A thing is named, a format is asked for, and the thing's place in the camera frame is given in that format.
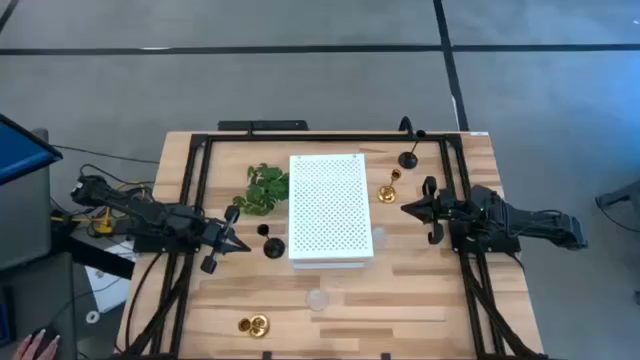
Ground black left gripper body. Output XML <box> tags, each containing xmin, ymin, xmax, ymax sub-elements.
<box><xmin>199</xmin><ymin>219</ymin><xmax>230</xmax><ymax>253</ymax></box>

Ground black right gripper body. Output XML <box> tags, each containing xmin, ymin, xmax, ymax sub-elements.
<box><xmin>435</xmin><ymin>192</ymin><xmax>465</xmax><ymax>224</ymax></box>

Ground black candlestick holder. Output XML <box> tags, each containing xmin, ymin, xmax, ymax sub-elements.
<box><xmin>256</xmin><ymin>223</ymin><xmax>287</xmax><ymax>260</ymax></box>
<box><xmin>397</xmin><ymin>129</ymin><xmax>427</xmax><ymax>170</ymax></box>

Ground clear glass candlestick holder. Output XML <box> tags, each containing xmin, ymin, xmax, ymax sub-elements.
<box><xmin>305</xmin><ymin>287</ymin><xmax>331</xmax><ymax>312</ymax></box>

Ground green potted plant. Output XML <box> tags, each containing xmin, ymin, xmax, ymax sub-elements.
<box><xmin>232</xmin><ymin>162</ymin><xmax>291</xmax><ymax>218</ymax></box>

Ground white perforated metal shelf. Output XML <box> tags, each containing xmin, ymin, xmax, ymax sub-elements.
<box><xmin>288</xmin><ymin>153</ymin><xmax>375</xmax><ymax>271</ymax></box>

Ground white paper sheet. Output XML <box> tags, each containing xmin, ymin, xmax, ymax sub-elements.
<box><xmin>83</xmin><ymin>239</ymin><xmax>136</xmax><ymax>314</ymax></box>

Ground yellow clamp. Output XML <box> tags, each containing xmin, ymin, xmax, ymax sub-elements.
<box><xmin>94</xmin><ymin>207</ymin><xmax>115</xmax><ymax>236</ymax></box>

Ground black chair base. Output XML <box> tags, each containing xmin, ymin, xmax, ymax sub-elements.
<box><xmin>594</xmin><ymin>179</ymin><xmax>640</xmax><ymax>234</ymax></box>

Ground black computer mouse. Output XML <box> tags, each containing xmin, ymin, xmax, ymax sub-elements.
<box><xmin>29</xmin><ymin>327</ymin><xmax>59</xmax><ymax>351</ymax></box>

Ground grey cabinet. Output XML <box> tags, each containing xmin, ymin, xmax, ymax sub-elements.
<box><xmin>0</xmin><ymin>128</ymin><xmax>51</xmax><ymax>271</ymax></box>

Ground person's hand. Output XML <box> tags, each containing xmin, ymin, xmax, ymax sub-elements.
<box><xmin>12</xmin><ymin>329</ymin><xmax>61</xmax><ymax>360</ymax></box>

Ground blue screen monitor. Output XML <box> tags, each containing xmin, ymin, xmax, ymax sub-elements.
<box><xmin>0</xmin><ymin>113</ymin><xmax>64</xmax><ymax>186</ymax></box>

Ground black bar mount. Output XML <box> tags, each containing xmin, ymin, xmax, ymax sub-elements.
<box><xmin>217</xmin><ymin>119</ymin><xmax>310</xmax><ymax>133</ymax></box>

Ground black aluminium table frame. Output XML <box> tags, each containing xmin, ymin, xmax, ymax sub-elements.
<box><xmin>112</xmin><ymin>130</ymin><xmax>551</xmax><ymax>360</ymax></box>

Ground thin black floor cable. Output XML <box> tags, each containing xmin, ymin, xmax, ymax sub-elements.
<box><xmin>49</xmin><ymin>143</ymin><xmax>161</xmax><ymax>165</ymax></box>

